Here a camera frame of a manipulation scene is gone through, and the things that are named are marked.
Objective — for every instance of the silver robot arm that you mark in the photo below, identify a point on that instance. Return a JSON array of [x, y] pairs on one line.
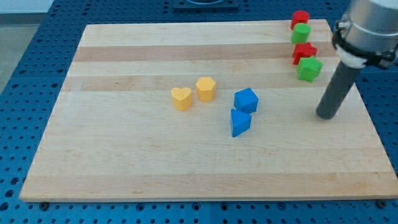
[[366, 35]]

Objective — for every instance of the blue cube block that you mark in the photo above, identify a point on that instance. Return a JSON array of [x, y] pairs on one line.
[[246, 101]]

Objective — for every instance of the green star block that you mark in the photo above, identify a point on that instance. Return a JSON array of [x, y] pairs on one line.
[[309, 68]]

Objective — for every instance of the red star block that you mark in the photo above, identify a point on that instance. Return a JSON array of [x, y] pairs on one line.
[[303, 51]]

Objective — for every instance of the wooden board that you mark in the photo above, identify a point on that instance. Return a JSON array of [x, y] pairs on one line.
[[114, 134]]

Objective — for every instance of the yellow heart block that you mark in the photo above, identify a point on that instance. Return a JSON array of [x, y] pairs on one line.
[[182, 98]]

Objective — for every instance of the yellow hexagon block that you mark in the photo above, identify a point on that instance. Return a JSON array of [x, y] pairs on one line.
[[206, 89]]

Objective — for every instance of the blue triangle block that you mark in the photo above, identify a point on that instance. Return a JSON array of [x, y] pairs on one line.
[[239, 122]]

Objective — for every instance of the green cylinder block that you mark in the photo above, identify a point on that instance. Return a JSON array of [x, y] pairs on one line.
[[300, 33]]

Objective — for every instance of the red cylinder block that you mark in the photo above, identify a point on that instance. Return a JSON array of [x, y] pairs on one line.
[[299, 16]]

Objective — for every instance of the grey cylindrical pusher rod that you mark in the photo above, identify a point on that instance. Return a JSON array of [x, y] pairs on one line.
[[337, 90]]

